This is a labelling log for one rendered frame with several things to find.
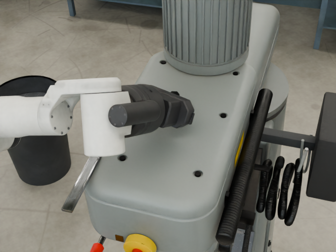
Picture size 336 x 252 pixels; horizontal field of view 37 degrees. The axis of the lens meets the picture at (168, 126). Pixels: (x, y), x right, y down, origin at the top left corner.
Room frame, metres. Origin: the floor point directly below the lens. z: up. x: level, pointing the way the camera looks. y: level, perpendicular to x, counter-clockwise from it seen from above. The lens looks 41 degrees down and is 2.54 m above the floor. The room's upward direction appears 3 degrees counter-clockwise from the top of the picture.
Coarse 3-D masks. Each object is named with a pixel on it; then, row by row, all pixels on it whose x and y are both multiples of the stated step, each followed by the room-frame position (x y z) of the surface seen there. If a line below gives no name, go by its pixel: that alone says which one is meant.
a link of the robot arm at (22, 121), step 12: (0, 96) 0.68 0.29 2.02; (12, 96) 0.67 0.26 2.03; (0, 108) 0.65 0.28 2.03; (12, 108) 0.64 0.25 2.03; (24, 108) 0.63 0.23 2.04; (36, 108) 0.62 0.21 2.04; (0, 120) 0.63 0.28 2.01; (12, 120) 0.63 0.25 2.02; (24, 120) 0.62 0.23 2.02; (36, 120) 0.61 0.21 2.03; (0, 132) 0.63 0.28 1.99; (12, 132) 0.62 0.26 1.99; (24, 132) 0.62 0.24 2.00; (36, 132) 0.61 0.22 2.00; (0, 144) 0.65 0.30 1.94; (12, 144) 0.68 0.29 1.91
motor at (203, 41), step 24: (168, 0) 0.95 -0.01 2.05; (192, 0) 0.91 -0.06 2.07; (216, 0) 0.91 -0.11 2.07; (240, 0) 0.92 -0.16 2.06; (168, 24) 0.96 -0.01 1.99; (192, 24) 0.91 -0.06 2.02; (216, 24) 0.91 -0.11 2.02; (240, 24) 0.92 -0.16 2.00; (168, 48) 0.97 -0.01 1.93; (192, 48) 0.91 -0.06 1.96; (216, 48) 0.91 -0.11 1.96; (240, 48) 0.94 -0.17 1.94; (192, 72) 0.91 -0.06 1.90; (216, 72) 0.90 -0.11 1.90
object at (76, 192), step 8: (88, 160) 0.65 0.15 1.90; (96, 160) 0.65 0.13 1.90; (88, 168) 0.63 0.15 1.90; (80, 176) 0.61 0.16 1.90; (88, 176) 0.61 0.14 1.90; (80, 184) 0.59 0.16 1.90; (72, 192) 0.57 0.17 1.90; (80, 192) 0.57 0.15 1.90; (72, 200) 0.55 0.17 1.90; (64, 208) 0.54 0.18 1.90; (72, 208) 0.54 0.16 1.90
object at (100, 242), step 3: (102, 237) 0.61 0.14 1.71; (105, 237) 0.62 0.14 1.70; (99, 240) 0.61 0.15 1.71; (102, 240) 0.61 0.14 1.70; (93, 243) 0.60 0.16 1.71; (96, 243) 0.60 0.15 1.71; (99, 243) 0.60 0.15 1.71; (102, 243) 0.60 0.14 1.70; (93, 246) 0.59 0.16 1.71; (96, 246) 0.59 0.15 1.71; (99, 246) 0.59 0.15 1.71; (102, 246) 0.59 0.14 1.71; (93, 249) 0.58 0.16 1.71; (96, 249) 0.58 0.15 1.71; (99, 249) 0.58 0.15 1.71; (102, 249) 0.59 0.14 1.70
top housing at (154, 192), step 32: (160, 64) 0.96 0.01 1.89; (192, 96) 0.83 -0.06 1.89; (224, 96) 0.83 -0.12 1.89; (160, 128) 0.73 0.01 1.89; (192, 128) 0.73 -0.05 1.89; (224, 128) 0.72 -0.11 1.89; (128, 160) 0.65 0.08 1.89; (160, 160) 0.64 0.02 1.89; (192, 160) 0.64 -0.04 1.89; (224, 160) 0.64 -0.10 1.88; (96, 192) 0.59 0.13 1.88; (128, 192) 0.57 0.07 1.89; (160, 192) 0.57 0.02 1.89; (192, 192) 0.56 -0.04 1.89; (224, 192) 0.62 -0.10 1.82; (96, 224) 0.59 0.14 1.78; (128, 224) 0.56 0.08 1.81; (160, 224) 0.54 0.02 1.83; (192, 224) 0.53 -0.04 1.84
